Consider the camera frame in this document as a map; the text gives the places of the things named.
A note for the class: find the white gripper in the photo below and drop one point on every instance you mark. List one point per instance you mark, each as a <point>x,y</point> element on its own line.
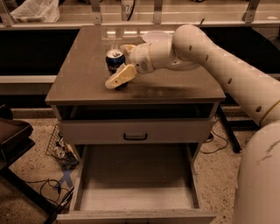
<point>140,58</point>

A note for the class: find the blue pepsi can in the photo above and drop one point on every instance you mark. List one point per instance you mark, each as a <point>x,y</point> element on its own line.
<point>114,58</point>

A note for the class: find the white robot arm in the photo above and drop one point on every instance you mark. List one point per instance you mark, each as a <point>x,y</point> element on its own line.
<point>257,196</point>

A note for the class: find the grey drawer cabinet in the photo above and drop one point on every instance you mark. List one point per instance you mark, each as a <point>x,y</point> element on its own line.
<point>79,91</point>

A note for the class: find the open lower drawer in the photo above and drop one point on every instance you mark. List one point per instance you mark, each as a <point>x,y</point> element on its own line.
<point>136,184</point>

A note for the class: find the white ceramic bowl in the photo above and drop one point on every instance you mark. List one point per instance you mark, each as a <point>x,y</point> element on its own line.
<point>155,36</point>

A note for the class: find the white plastic bag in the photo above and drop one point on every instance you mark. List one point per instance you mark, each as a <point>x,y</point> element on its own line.
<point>37,11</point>

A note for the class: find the dark chair at left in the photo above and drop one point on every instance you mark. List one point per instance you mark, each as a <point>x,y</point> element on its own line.
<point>14,143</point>

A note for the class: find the closed drawer with handle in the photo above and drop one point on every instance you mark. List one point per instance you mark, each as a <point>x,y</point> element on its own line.
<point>158,131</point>

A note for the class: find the wire basket with items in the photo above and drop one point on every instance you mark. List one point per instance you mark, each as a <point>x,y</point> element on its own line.
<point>60,151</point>

